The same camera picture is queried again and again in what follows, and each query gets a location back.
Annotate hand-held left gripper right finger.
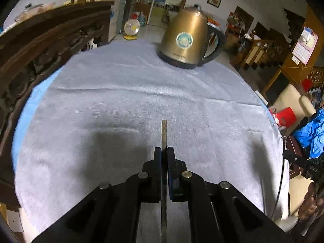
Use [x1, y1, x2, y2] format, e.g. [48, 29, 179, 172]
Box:
[166, 147, 294, 243]

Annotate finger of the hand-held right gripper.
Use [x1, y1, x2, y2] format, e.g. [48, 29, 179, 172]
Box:
[282, 150, 309, 167]

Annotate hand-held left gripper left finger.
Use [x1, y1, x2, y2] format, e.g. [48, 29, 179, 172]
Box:
[32, 147, 162, 243]

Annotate dark metal chopstick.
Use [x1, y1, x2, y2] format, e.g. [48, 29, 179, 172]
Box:
[161, 120, 168, 243]

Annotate person's right hand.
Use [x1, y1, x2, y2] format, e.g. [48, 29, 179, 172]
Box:
[298, 182, 324, 220]

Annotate blue jacket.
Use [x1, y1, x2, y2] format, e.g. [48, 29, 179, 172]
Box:
[293, 108, 324, 160]

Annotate red plastic stool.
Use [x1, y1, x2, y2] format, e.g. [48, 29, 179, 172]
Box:
[274, 107, 297, 127]

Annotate beige chair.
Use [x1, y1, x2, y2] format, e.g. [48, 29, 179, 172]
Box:
[269, 84, 317, 133]

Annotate grey towel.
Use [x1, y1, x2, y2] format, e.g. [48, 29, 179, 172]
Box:
[14, 40, 290, 236]

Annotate wooden chair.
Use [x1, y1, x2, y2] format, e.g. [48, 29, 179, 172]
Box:
[238, 29, 291, 70]

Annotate gold electric kettle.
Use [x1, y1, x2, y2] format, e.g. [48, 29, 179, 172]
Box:
[157, 4, 226, 70]

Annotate small white fan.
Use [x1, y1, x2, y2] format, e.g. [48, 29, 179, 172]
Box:
[123, 19, 141, 41]

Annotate blue cloth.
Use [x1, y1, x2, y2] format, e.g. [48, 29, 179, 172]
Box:
[11, 68, 62, 169]

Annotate glass display cabinet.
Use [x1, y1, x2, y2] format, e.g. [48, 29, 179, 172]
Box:
[129, 0, 193, 27]

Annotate carved dark wooden furniture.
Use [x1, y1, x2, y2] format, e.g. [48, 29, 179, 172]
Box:
[0, 1, 115, 208]

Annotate black cable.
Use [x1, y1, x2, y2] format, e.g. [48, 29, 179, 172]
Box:
[269, 153, 286, 218]

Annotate wall calendar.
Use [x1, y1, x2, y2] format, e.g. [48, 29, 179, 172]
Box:
[291, 26, 319, 65]

